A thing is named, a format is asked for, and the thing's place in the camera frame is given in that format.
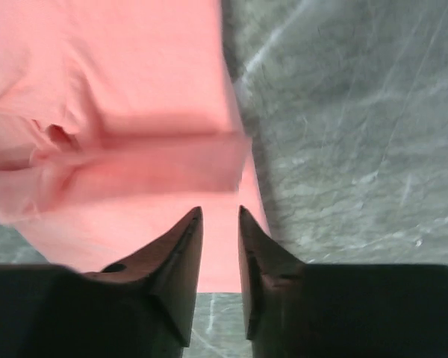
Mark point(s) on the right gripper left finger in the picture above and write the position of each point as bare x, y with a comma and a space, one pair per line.
139, 306

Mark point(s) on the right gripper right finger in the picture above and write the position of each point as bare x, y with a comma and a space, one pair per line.
297, 309

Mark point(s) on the salmon pink t shirt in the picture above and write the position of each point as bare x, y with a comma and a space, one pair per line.
117, 118

